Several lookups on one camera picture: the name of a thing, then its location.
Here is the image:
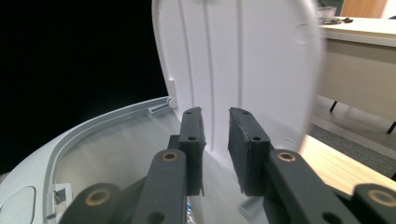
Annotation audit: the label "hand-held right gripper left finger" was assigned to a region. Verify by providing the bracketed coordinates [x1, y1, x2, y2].
[167, 106, 207, 198]

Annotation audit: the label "clear glass container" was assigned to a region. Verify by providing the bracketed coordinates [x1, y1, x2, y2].
[317, 6, 338, 24]

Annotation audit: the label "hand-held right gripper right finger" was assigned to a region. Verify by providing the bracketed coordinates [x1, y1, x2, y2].
[227, 106, 276, 198]

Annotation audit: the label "beige desk black legs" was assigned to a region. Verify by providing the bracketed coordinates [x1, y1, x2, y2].
[317, 16, 396, 135]

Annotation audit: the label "dark small desk items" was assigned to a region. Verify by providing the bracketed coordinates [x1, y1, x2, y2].
[323, 16, 354, 26]

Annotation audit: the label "white grey lidded trash can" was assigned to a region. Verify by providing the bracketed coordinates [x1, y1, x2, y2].
[0, 0, 325, 224]

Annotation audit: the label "silver foil snack packet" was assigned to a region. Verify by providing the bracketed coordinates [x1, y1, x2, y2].
[186, 199, 197, 224]

